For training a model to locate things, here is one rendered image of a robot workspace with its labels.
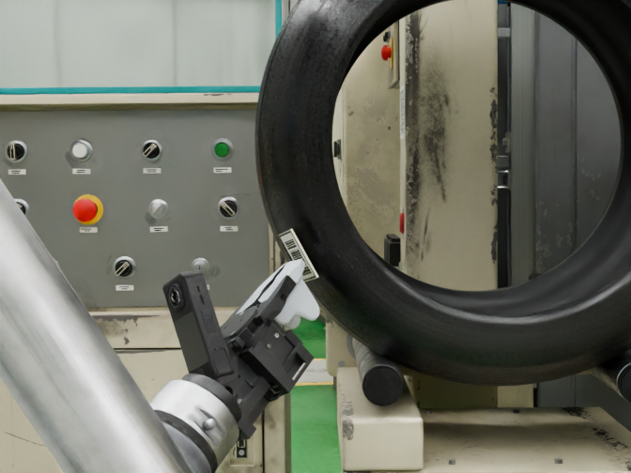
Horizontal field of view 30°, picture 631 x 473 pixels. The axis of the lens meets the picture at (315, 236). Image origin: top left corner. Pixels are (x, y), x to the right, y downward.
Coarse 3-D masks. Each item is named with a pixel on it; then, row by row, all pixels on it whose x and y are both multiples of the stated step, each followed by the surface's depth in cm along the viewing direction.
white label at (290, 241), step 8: (288, 232) 128; (288, 240) 129; (296, 240) 127; (288, 248) 130; (296, 248) 128; (296, 256) 129; (304, 256) 127; (304, 272) 129; (312, 272) 128; (304, 280) 130
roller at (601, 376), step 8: (624, 352) 137; (608, 360) 135; (616, 360) 133; (624, 360) 131; (592, 368) 141; (600, 368) 137; (608, 368) 134; (616, 368) 131; (624, 368) 129; (600, 376) 137; (608, 376) 133; (616, 376) 130; (624, 376) 128; (608, 384) 134; (616, 384) 130; (624, 384) 128; (616, 392) 132; (624, 392) 128
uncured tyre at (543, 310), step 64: (320, 0) 128; (384, 0) 125; (448, 0) 154; (512, 0) 153; (576, 0) 152; (320, 64) 126; (256, 128) 132; (320, 128) 126; (320, 192) 127; (320, 256) 128; (576, 256) 154; (384, 320) 128; (448, 320) 127; (512, 320) 127; (576, 320) 127; (512, 384) 133
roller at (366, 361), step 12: (360, 348) 147; (360, 360) 140; (372, 360) 133; (384, 360) 132; (360, 372) 135; (372, 372) 129; (384, 372) 128; (396, 372) 129; (372, 384) 128; (384, 384) 128; (396, 384) 128; (372, 396) 128; (384, 396) 128; (396, 396) 128
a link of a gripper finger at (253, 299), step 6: (276, 270) 127; (270, 276) 127; (276, 276) 126; (264, 282) 127; (270, 282) 126; (258, 288) 127; (264, 288) 125; (258, 294) 125; (252, 300) 124; (246, 306) 124; (252, 306) 124; (240, 312) 124; (294, 318) 127; (288, 324) 127; (294, 324) 127
